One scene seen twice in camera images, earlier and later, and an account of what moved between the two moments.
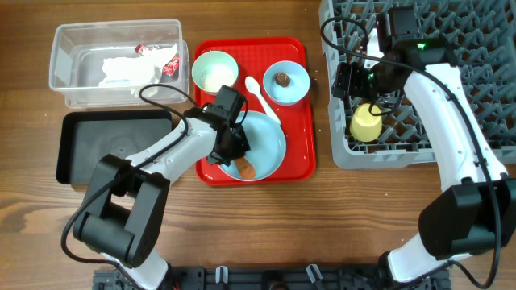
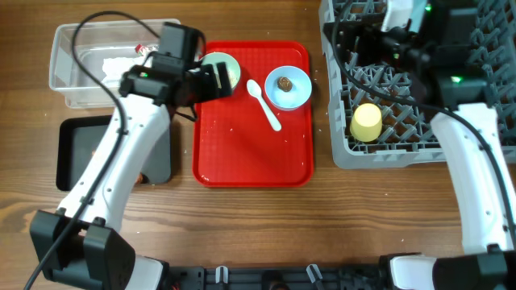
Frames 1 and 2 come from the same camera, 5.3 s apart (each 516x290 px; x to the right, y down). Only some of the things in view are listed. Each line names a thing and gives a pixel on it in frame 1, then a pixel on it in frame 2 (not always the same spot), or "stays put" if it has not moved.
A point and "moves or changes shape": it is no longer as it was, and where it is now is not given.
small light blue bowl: (286, 82) moves or changes shape
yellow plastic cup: (365, 127) stays put
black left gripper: (243, 147) → (211, 90)
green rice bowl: (213, 69) stays put
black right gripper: (344, 81) → (336, 31)
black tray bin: (85, 138) stays put
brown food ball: (282, 79) moves or changes shape
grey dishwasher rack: (480, 36) stays put
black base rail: (276, 277) stays put
